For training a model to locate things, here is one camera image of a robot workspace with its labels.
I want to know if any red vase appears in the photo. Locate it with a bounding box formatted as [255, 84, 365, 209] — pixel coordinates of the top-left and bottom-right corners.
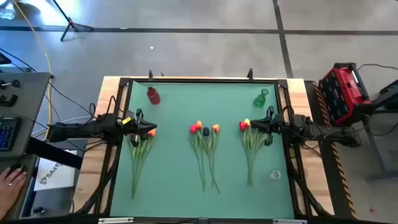
[146, 86, 162, 106]

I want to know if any black tripod stand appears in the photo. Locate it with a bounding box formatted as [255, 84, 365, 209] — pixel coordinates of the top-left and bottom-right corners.
[51, 0, 94, 42]

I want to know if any black cable bundle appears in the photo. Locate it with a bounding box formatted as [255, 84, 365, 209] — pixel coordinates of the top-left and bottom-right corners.
[287, 161, 333, 217]
[74, 146, 121, 215]

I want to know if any red tool box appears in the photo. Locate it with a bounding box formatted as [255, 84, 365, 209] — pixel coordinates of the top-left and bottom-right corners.
[317, 62, 374, 128]

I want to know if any black equipment case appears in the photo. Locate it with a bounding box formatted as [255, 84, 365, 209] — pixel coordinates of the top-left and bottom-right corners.
[371, 79, 398, 110]

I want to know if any yellow cable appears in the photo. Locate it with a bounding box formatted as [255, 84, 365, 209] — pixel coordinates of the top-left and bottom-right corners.
[12, 0, 53, 139]

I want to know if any grey desk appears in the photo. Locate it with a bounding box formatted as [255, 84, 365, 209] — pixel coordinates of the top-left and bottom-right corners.
[0, 72, 52, 220]

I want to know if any yellow tulip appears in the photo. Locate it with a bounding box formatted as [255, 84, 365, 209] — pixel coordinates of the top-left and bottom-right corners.
[243, 118, 257, 187]

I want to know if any black desk handle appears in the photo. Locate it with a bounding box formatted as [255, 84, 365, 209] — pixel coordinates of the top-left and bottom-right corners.
[0, 94, 19, 108]

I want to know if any black keyboard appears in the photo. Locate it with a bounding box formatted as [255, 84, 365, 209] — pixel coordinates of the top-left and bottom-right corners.
[0, 116, 22, 152]

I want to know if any white printed paper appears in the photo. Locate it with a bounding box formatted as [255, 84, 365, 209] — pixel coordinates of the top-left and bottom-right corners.
[33, 150, 78, 192]

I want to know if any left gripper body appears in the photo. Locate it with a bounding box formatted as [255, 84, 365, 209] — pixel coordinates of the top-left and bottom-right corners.
[123, 108, 149, 147]

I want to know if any person's hand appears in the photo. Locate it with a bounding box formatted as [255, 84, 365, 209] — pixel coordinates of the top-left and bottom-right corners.
[0, 167, 28, 218]

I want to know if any green table mat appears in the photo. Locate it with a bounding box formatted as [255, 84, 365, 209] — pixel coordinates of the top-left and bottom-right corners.
[109, 81, 295, 220]

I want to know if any clear plastic bag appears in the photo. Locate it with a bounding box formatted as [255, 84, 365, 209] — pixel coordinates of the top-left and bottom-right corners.
[0, 6, 16, 20]

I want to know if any green glass vase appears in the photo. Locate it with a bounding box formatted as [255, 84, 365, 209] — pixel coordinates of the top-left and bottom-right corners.
[252, 88, 269, 109]

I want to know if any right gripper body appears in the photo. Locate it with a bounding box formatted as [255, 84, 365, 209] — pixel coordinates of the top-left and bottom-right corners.
[264, 105, 295, 146]

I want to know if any black computer mouse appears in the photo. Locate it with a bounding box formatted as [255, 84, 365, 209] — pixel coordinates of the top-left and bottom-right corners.
[7, 162, 24, 175]

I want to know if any white metal end bracket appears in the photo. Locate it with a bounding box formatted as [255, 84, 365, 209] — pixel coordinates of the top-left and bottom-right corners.
[98, 217, 134, 224]
[272, 218, 308, 224]

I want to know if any black knob lever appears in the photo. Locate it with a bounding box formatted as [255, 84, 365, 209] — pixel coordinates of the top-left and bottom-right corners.
[0, 79, 21, 89]

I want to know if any black table frame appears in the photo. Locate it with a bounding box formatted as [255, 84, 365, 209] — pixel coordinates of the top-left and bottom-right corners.
[73, 76, 335, 224]

